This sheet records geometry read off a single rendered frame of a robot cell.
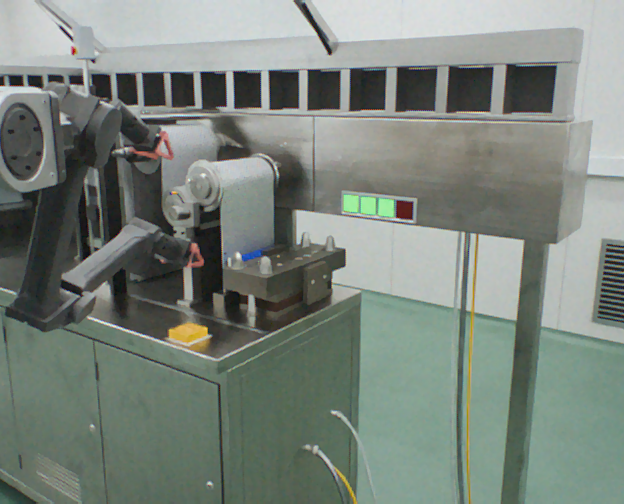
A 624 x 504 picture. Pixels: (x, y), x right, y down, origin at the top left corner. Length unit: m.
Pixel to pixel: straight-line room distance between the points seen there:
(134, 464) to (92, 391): 0.25
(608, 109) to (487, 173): 2.34
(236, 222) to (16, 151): 1.10
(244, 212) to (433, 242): 2.69
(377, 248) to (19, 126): 3.95
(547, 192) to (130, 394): 1.23
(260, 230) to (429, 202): 0.53
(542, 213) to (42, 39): 6.27
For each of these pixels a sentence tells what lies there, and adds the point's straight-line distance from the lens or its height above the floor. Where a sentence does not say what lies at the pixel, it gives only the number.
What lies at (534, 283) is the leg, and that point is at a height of 0.98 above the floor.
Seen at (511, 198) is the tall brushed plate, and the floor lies 1.25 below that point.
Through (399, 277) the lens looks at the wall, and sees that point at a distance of 4.59.
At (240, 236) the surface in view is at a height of 1.09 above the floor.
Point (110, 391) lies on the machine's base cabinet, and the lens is 1.93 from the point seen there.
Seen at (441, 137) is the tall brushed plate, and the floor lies 1.39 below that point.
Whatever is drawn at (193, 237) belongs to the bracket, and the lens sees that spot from 1.84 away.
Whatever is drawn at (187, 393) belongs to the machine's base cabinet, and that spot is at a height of 0.76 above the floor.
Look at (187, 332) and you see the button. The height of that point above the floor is 0.92.
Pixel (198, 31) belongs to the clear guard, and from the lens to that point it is 2.23.
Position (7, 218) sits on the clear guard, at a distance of 2.60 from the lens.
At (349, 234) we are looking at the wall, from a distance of 4.73.
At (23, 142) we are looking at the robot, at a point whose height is 1.45.
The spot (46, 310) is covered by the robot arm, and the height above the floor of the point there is 1.15.
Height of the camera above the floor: 1.51
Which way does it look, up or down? 15 degrees down
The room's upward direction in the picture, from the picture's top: straight up
